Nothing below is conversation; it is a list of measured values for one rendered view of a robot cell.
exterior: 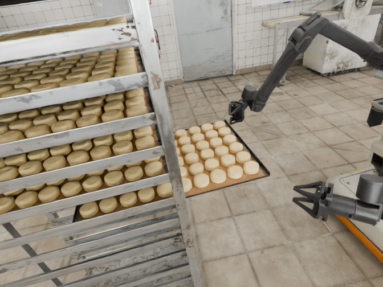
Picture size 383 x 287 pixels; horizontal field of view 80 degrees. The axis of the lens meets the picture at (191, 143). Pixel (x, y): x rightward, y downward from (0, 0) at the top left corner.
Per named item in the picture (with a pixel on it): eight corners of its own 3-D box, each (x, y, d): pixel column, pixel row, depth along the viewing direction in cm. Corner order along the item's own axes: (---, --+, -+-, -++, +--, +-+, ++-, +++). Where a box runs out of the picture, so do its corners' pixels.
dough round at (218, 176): (224, 172, 76) (224, 167, 75) (227, 183, 71) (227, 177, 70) (209, 174, 76) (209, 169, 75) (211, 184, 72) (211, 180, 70)
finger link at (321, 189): (290, 206, 70) (325, 216, 65) (290, 191, 66) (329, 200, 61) (294, 190, 74) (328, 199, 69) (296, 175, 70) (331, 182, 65)
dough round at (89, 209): (102, 207, 69) (100, 203, 68) (90, 220, 65) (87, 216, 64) (90, 203, 71) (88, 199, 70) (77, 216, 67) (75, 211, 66)
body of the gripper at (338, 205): (319, 220, 67) (349, 229, 63) (323, 197, 61) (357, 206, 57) (322, 204, 71) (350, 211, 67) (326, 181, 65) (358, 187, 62)
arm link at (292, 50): (316, 39, 95) (305, 29, 103) (304, 35, 93) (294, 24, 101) (260, 115, 125) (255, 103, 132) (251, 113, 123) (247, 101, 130)
